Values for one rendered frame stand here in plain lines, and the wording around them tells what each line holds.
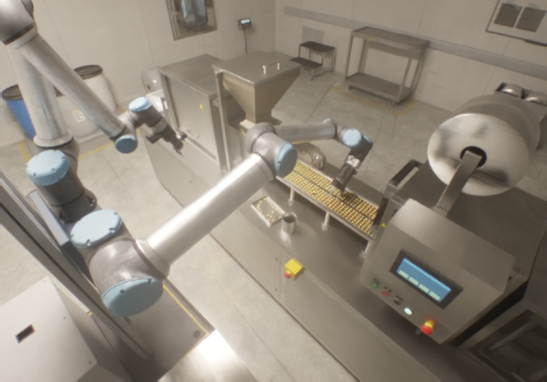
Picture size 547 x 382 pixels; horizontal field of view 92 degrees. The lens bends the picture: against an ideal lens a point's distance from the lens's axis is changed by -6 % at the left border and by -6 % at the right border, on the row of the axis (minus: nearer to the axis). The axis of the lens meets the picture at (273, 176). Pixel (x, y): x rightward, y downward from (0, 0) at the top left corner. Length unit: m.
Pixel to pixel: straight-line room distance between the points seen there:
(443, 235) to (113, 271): 0.96
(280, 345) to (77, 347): 1.22
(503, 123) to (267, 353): 1.83
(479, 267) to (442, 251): 0.10
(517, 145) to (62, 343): 1.77
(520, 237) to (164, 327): 1.79
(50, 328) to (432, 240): 1.53
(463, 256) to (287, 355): 1.47
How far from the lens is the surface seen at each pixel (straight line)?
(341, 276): 1.49
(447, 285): 1.01
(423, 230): 0.98
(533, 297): 1.20
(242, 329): 2.21
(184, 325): 1.94
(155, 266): 0.86
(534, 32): 4.76
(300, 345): 2.17
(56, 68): 1.21
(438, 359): 1.48
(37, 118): 1.44
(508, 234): 1.20
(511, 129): 1.00
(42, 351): 1.58
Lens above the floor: 2.08
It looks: 42 degrees down
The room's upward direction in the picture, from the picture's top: straight up
